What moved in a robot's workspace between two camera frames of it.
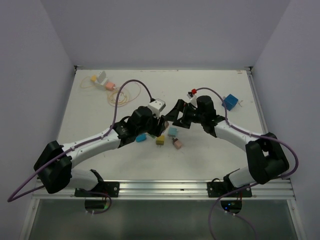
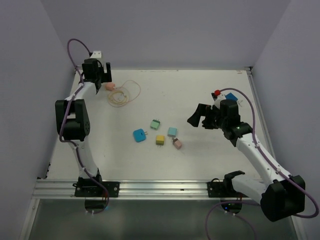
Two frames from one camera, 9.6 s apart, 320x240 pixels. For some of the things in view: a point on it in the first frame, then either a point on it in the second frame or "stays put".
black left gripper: x=157 y=128 -> x=106 y=77
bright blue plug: x=141 y=138 stays put
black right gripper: x=173 y=115 -> x=201 y=111
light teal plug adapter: x=172 y=132 stays put
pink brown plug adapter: x=177 y=143 stays put
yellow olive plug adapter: x=160 y=140 stays put
